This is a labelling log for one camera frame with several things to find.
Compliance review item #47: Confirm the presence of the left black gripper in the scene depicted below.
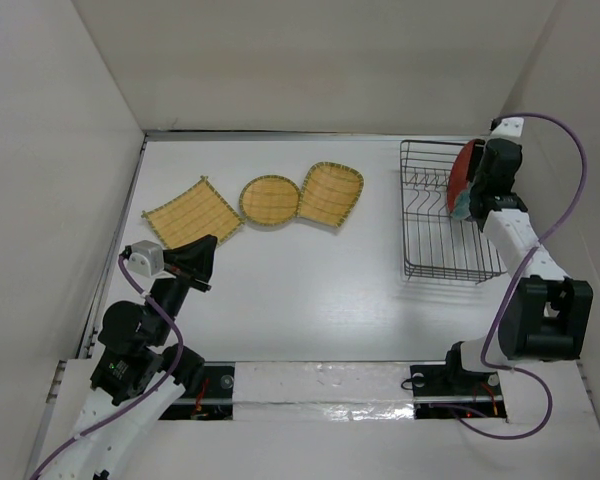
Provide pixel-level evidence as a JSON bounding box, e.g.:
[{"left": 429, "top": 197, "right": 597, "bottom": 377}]
[{"left": 147, "top": 232, "right": 218, "bottom": 343}]

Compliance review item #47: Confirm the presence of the red teal floral plate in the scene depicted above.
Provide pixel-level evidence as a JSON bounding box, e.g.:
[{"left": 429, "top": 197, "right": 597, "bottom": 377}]
[{"left": 446, "top": 139, "right": 485, "bottom": 220}]

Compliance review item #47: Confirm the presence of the scoop-shaped bamboo tray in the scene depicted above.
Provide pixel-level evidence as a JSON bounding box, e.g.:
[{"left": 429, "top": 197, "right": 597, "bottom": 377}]
[{"left": 297, "top": 162, "right": 364, "bottom": 229}]

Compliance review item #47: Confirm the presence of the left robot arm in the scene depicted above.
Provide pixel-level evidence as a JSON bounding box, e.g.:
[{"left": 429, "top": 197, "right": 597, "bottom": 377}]
[{"left": 31, "top": 235, "right": 218, "bottom": 479}]

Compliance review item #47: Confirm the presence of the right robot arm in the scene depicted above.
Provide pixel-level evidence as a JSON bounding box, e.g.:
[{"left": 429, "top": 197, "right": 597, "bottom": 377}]
[{"left": 441, "top": 138, "right": 593, "bottom": 393}]

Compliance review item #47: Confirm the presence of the square bamboo tray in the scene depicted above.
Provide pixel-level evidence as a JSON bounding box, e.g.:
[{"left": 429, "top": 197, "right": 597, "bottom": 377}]
[{"left": 141, "top": 176, "right": 244, "bottom": 249}]

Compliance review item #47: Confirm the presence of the round bamboo tray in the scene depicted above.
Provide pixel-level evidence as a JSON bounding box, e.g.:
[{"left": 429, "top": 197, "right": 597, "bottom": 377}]
[{"left": 239, "top": 175, "right": 300, "bottom": 227}]

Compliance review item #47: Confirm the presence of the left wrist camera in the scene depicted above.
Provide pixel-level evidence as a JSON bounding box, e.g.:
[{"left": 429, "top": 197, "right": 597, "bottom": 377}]
[{"left": 122, "top": 240, "right": 165, "bottom": 278}]

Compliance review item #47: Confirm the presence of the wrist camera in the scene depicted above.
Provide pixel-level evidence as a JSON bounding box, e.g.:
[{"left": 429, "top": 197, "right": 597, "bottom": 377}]
[
  {"left": 122, "top": 240, "right": 165, "bottom": 278},
  {"left": 490, "top": 116, "right": 524, "bottom": 139}
]

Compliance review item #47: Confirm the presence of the black wire dish rack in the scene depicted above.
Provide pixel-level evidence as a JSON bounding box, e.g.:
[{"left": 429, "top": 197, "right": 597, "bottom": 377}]
[{"left": 400, "top": 140, "right": 506, "bottom": 284}]

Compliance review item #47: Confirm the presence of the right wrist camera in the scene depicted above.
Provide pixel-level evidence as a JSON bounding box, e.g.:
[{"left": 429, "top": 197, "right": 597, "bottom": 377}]
[{"left": 490, "top": 116, "right": 524, "bottom": 139}]

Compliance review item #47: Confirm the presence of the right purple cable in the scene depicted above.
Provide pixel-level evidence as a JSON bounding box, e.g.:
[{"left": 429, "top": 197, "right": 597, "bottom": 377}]
[{"left": 454, "top": 113, "right": 591, "bottom": 440}]

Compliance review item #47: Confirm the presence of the purple cable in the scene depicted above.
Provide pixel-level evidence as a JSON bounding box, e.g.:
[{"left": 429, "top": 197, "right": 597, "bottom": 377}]
[
  {"left": 454, "top": 113, "right": 591, "bottom": 440},
  {"left": 27, "top": 249, "right": 186, "bottom": 480}
]

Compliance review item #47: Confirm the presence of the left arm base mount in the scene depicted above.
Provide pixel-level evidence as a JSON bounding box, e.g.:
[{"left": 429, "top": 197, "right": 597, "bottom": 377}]
[{"left": 160, "top": 362, "right": 236, "bottom": 421}]

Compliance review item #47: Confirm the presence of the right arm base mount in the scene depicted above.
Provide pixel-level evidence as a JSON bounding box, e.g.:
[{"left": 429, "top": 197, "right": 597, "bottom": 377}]
[{"left": 401, "top": 345, "right": 507, "bottom": 419}]

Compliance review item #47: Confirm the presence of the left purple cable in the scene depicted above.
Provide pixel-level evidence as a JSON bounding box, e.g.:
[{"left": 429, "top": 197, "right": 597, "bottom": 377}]
[{"left": 27, "top": 249, "right": 186, "bottom": 480}]

